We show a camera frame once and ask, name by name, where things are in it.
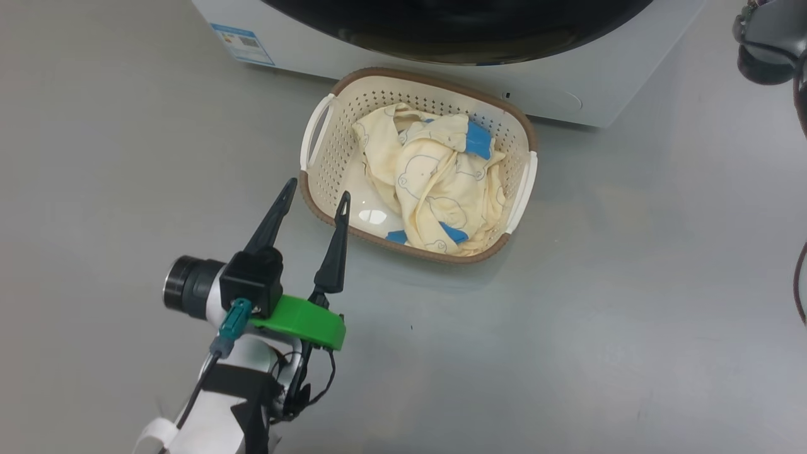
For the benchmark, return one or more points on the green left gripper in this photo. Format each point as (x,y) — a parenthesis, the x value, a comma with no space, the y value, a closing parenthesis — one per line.
(302,321)

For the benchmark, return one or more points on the yellow garment with blue cuffs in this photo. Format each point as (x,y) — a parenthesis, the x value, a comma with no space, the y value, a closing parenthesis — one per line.
(435,183)

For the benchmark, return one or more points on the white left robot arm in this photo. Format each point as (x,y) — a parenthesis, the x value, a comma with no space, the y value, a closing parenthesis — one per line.
(214,416)

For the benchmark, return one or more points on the cream perforated laundry basket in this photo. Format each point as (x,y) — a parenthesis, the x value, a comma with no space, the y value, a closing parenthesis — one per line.
(334,157)

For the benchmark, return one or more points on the white washing machine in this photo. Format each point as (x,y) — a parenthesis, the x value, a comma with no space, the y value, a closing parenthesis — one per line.
(567,82)

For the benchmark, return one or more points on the blue energy label sticker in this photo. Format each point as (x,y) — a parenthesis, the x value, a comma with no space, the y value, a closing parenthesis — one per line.
(243,44)

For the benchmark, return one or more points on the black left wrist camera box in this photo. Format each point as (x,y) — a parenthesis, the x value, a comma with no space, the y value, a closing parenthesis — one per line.
(252,277)

